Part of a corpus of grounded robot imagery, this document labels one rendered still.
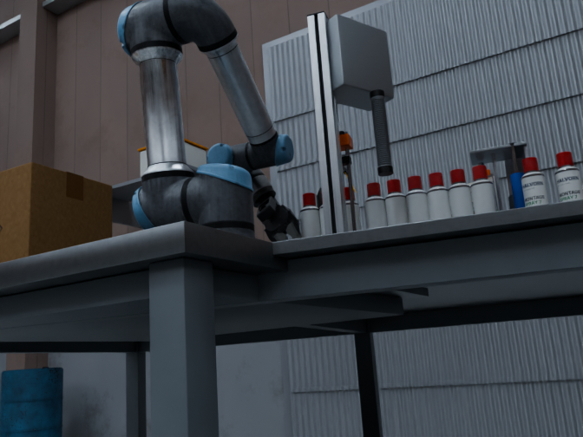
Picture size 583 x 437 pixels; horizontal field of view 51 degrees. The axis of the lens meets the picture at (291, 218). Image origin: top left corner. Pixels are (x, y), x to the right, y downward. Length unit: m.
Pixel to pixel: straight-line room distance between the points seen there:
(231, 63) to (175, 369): 0.84
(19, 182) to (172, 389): 0.80
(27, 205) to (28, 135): 5.93
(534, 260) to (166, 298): 0.49
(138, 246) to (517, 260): 0.51
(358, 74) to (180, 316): 0.92
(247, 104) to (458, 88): 3.35
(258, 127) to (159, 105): 0.26
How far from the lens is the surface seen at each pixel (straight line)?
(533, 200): 1.50
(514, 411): 4.32
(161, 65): 1.41
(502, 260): 0.88
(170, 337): 0.78
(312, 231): 1.56
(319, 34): 1.57
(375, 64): 1.58
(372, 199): 1.54
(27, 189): 1.44
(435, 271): 0.89
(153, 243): 0.78
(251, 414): 5.20
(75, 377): 6.62
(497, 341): 4.31
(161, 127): 1.37
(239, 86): 1.46
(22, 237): 1.42
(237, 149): 1.59
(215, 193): 1.25
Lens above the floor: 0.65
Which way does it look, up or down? 14 degrees up
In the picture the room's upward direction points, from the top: 4 degrees counter-clockwise
